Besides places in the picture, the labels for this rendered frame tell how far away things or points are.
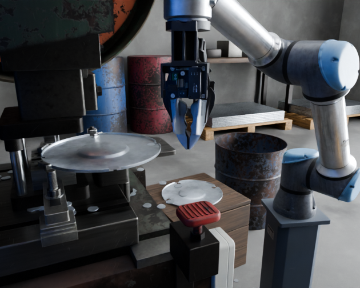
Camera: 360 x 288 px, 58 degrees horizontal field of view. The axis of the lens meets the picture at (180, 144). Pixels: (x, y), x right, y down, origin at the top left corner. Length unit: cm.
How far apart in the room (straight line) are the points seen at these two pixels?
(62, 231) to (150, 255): 18
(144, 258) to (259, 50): 56
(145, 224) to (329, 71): 55
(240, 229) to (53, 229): 109
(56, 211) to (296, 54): 66
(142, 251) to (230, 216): 85
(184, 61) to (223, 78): 430
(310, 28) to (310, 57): 484
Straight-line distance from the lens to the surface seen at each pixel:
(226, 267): 77
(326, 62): 84
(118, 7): 115
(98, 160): 77
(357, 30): 594
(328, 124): 96
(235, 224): 154
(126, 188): 83
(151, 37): 431
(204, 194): 154
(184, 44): 49
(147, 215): 80
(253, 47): 84
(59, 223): 63
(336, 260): 189
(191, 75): 50
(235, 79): 489
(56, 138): 80
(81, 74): 72
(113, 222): 66
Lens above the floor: 104
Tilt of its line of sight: 18 degrees down
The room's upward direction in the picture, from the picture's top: straight up
